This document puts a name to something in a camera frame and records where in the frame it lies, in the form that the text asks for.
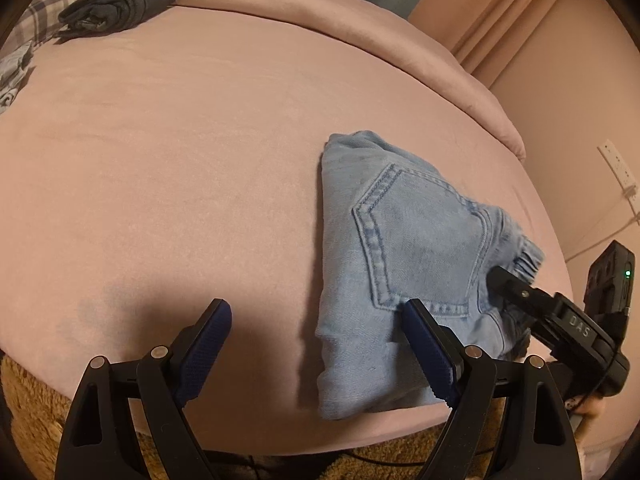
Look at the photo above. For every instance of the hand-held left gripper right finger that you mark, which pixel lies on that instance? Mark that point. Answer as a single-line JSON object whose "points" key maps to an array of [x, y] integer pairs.
{"points": [[430, 355]]}

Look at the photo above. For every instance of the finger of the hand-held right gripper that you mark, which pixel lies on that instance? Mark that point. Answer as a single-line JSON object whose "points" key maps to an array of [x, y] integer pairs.
{"points": [[515, 292]]}

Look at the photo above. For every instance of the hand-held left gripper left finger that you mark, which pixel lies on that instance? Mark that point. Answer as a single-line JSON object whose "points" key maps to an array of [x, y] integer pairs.
{"points": [[205, 355]]}

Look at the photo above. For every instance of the light blue denim pants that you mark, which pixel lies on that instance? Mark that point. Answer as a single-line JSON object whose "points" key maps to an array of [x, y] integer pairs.
{"points": [[400, 220]]}

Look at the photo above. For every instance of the person's right hand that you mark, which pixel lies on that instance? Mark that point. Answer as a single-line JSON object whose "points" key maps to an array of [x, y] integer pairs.
{"points": [[592, 407]]}

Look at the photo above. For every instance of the white power strip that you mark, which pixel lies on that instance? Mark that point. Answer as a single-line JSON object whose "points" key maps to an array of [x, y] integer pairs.
{"points": [[617, 161]]}

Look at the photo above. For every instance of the brown fuzzy cloth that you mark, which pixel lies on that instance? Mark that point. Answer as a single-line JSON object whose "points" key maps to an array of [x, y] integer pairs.
{"points": [[30, 410]]}

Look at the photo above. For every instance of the pink bed blanket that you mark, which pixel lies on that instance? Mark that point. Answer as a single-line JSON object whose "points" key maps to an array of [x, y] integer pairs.
{"points": [[175, 160]]}

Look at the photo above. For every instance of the pink duvet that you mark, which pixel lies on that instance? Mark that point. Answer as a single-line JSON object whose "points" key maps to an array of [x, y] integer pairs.
{"points": [[400, 45]]}

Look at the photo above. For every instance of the pink curtain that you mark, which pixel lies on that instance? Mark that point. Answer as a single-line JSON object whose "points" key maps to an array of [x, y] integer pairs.
{"points": [[505, 15]]}

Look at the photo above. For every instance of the pale blue patterned cloth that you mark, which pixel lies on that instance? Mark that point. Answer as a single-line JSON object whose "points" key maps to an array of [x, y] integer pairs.
{"points": [[12, 77]]}

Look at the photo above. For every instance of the dark grey folded cloth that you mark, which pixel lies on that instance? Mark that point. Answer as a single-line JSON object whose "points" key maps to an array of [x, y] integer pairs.
{"points": [[120, 5]]}

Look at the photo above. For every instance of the plaid cloth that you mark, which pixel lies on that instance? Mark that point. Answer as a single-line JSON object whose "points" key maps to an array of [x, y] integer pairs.
{"points": [[42, 15]]}

